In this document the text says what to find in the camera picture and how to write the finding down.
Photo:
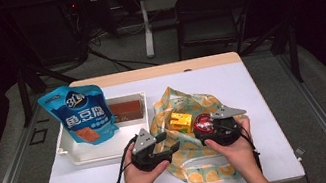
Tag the lemon print fabric bag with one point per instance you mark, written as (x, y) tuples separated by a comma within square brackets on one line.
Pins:
[(183, 101)]

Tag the yellow small box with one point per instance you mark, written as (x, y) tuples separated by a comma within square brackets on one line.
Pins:
[(180, 122)]

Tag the small white tag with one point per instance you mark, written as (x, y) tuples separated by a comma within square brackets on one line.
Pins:
[(299, 152)]

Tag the person's right hand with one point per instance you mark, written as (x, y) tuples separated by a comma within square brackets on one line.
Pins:
[(240, 155)]

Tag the desk with white leg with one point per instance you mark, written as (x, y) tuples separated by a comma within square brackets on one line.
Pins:
[(146, 23)]

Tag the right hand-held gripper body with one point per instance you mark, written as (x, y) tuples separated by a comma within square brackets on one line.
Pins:
[(225, 132)]

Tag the red round can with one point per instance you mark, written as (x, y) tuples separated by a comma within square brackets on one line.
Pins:
[(203, 123)]

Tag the black equipment cabinet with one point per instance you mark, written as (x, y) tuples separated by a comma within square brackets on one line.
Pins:
[(49, 33)]

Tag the brown drink carton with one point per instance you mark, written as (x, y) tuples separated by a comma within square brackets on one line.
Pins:
[(127, 110)]

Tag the white plastic tray box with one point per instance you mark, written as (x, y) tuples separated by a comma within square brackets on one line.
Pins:
[(94, 152)]

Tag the black metal stand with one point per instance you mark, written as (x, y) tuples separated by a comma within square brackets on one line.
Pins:
[(295, 54), (24, 95)]

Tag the person's left hand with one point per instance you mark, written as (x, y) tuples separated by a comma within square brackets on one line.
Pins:
[(139, 180)]

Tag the black folding chair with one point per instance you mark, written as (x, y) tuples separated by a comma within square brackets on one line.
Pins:
[(211, 29)]

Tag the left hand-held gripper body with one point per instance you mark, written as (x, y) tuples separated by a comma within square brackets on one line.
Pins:
[(145, 158)]

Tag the blue snack pouch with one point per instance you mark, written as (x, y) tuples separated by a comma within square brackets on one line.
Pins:
[(82, 116)]

